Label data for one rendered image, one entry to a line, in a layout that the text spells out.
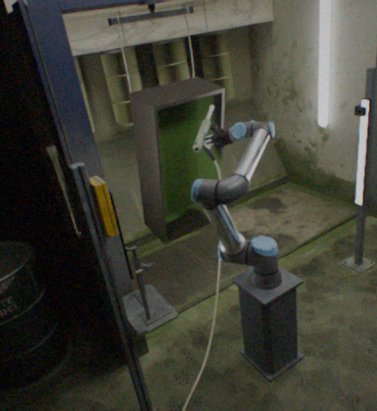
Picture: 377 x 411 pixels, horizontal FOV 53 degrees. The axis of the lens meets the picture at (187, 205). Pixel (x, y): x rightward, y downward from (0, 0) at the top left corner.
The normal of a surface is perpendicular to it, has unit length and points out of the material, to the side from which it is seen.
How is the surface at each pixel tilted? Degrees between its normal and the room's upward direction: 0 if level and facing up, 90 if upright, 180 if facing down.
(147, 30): 90
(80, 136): 90
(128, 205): 57
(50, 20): 90
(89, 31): 90
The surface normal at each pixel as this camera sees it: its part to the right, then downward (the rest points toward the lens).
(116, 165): 0.36, -0.23
